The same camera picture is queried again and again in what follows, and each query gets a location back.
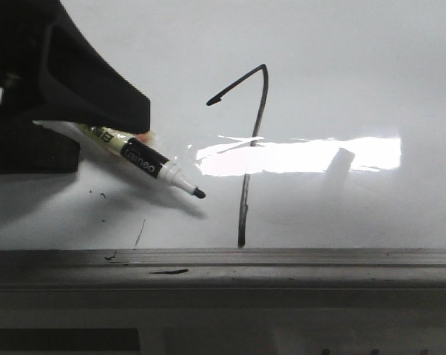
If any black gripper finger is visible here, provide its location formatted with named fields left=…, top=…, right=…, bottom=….
left=0, top=118, right=80, bottom=175
left=0, top=1, right=150, bottom=133

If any black white whiteboard marker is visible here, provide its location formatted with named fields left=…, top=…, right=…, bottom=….
left=33, top=120, right=207, bottom=200

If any orange magnet taped to marker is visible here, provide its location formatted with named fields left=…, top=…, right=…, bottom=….
left=136, top=130, right=156, bottom=146

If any white whiteboard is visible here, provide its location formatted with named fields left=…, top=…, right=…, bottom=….
left=0, top=1, right=446, bottom=249

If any grey aluminium whiteboard frame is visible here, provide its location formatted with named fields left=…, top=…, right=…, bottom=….
left=0, top=248, right=446, bottom=291

